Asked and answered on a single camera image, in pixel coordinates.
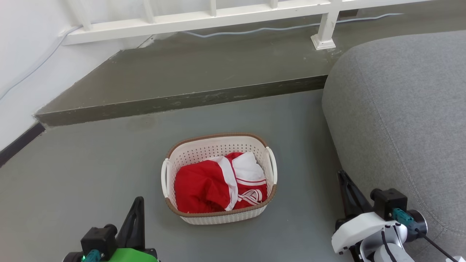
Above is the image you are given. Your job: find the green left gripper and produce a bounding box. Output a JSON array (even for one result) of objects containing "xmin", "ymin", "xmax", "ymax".
[{"xmin": 106, "ymin": 196, "xmax": 161, "ymax": 262}]

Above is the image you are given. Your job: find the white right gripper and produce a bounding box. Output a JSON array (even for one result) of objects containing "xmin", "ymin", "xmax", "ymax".
[{"xmin": 331, "ymin": 170, "xmax": 392, "ymax": 255}]

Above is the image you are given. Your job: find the white perforated laundry basket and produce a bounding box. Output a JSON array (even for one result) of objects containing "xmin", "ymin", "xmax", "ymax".
[{"xmin": 161, "ymin": 132, "xmax": 278, "ymax": 225}]

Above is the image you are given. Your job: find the red and white garment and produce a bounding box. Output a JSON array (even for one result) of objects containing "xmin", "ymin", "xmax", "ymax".
[{"xmin": 174, "ymin": 152, "xmax": 268, "ymax": 214}]

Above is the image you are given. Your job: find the grey fabric sofa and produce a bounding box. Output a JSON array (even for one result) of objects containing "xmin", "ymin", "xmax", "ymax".
[{"xmin": 322, "ymin": 30, "xmax": 466, "ymax": 262}]

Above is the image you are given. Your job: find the black baseboard strip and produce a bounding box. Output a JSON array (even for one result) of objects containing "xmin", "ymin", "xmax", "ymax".
[{"xmin": 0, "ymin": 122, "xmax": 46, "ymax": 168}]

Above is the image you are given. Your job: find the grey raised concrete step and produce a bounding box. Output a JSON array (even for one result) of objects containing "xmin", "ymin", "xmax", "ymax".
[{"xmin": 33, "ymin": 4, "xmax": 466, "ymax": 127}]

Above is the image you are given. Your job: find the thin white wall cable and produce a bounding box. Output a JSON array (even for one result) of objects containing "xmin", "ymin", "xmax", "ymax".
[{"xmin": 0, "ymin": 13, "xmax": 403, "ymax": 100}]

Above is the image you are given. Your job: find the white wooden railing frame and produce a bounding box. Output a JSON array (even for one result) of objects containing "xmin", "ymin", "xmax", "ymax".
[{"xmin": 62, "ymin": 0, "xmax": 466, "ymax": 51}]

